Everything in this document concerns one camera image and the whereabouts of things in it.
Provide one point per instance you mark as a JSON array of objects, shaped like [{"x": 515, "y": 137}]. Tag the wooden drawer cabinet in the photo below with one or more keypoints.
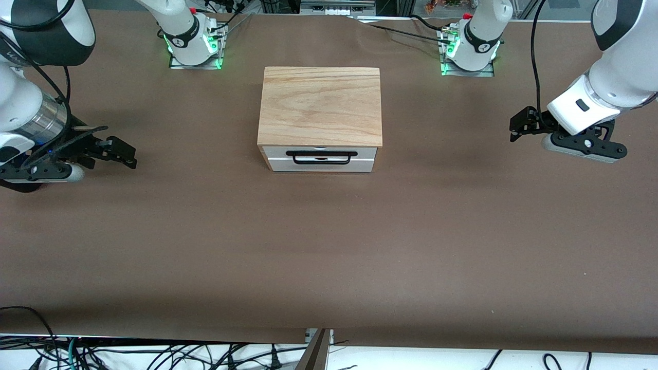
[{"x": 318, "y": 108}]

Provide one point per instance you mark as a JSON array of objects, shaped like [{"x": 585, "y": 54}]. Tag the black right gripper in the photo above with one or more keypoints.
[{"x": 82, "y": 144}]

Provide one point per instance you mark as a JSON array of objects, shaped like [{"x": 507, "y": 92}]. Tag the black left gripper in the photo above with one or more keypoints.
[{"x": 538, "y": 122}]

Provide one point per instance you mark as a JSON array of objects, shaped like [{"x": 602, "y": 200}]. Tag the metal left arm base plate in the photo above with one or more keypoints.
[{"x": 483, "y": 73}]

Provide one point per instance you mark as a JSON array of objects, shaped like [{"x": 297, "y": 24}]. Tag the aluminium profile post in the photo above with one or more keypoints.
[{"x": 316, "y": 354}]

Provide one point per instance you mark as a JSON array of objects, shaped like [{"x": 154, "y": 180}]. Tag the grey electronics box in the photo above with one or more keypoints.
[{"x": 334, "y": 7}]

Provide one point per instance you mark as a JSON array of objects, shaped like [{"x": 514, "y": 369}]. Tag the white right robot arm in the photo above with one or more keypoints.
[{"x": 15, "y": 103}]

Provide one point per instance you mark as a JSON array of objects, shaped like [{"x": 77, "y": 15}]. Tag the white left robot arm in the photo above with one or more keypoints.
[{"x": 617, "y": 72}]

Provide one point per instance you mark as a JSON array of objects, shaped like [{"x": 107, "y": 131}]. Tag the black rounded object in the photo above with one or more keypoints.
[{"x": 20, "y": 187}]

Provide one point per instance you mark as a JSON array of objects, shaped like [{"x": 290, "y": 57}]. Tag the brown table cover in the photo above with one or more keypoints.
[{"x": 329, "y": 257}]

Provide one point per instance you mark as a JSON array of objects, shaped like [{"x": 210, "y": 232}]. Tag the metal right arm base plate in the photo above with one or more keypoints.
[{"x": 205, "y": 63}]

